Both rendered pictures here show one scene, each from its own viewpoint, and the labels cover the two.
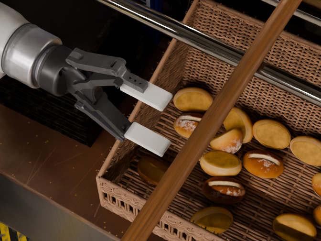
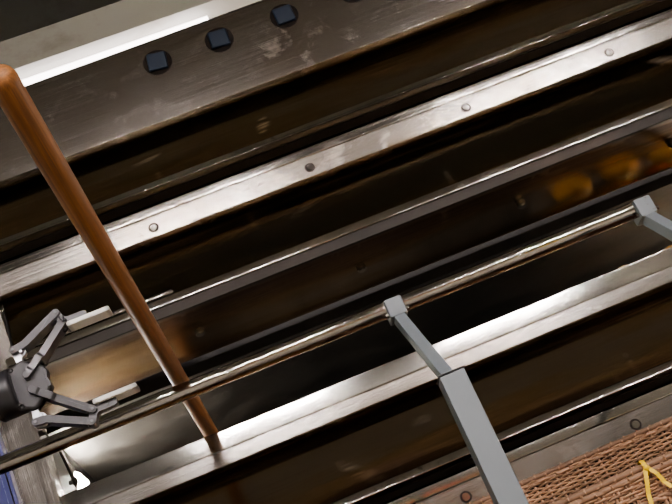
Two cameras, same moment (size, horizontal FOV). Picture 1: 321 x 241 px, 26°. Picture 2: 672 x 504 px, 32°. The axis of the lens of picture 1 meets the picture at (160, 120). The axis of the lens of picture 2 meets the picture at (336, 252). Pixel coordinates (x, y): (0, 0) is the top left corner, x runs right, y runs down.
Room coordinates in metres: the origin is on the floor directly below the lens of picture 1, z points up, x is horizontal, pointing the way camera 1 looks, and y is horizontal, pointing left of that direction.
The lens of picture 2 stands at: (-1.06, 0.75, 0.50)
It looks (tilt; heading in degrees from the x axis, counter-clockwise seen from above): 22 degrees up; 322
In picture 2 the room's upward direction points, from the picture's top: 24 degrees counter-clockwise
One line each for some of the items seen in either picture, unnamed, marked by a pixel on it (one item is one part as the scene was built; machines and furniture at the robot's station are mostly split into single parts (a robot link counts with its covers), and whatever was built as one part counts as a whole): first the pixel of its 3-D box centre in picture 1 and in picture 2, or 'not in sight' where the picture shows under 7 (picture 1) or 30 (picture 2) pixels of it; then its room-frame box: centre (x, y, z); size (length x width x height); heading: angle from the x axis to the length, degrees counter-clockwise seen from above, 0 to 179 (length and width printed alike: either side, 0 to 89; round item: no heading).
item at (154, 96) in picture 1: (146, 92); (89, 318); (0.53, 0.02, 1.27); 0.07 x 0.03 x 0.01; 59
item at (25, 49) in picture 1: (35, 57); not in sight; (0.64, 0.20, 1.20); 0.09 x 0.06 x 0.09; 149
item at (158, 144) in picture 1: (147, 138); (116, 395); (0.53, 0.02, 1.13); 0.07 x 0.03 x 0.01; 59
